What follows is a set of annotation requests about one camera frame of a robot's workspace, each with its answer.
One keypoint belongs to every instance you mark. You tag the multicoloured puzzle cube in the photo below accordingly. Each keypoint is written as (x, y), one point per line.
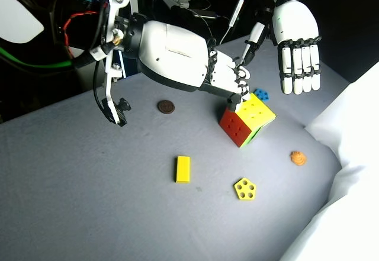
(237, 125)

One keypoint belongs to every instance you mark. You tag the brown round sandwich cookie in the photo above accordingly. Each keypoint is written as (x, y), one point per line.
(165, 107)

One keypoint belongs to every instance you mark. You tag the blue pentagon block with holes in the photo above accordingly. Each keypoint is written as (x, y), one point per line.
(263, 94)

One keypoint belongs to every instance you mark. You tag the yellow rectangular block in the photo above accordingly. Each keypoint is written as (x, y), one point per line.
(183, 169)

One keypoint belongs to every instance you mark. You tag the yellow pentagon block with holes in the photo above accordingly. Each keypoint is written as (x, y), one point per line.
(244, 189)

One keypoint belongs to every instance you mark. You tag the orange swirl toy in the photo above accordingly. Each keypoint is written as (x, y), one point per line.
(298, 159)

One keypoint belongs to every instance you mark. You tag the white sheet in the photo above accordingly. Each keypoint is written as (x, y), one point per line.
(349, 154)

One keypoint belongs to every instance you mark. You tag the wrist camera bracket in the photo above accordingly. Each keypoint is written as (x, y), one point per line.
(109, 86)

